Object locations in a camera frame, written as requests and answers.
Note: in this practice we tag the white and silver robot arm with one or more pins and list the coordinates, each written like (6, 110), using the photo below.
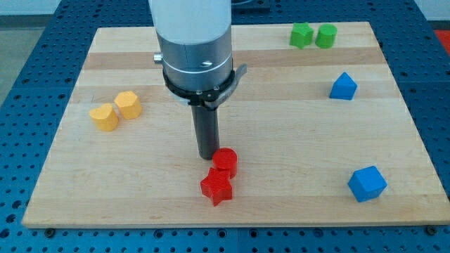
(195, 41)

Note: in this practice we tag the blue triangle block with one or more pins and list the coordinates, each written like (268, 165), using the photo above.
(343, 88)

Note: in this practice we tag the blue cube block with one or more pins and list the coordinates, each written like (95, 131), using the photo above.
(367, 184)

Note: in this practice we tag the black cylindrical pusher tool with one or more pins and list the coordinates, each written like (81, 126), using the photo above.
(206, 131)

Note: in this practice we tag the red cylinder block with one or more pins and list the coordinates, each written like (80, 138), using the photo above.
(226, 159)

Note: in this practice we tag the red star block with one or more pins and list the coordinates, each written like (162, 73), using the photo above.
(217, 186)

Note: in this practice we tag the wooden board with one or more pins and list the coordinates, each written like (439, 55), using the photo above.
(297, 148)

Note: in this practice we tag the yellow hexagon block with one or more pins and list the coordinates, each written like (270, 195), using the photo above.
(128, 104)

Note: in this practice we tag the green star block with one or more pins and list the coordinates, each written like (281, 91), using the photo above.
(301, 35)

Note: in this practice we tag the yellow heart block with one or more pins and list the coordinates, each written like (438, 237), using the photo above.
(104, 117)

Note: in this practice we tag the green cylinder block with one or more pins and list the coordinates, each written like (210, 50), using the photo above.
(326, 35)

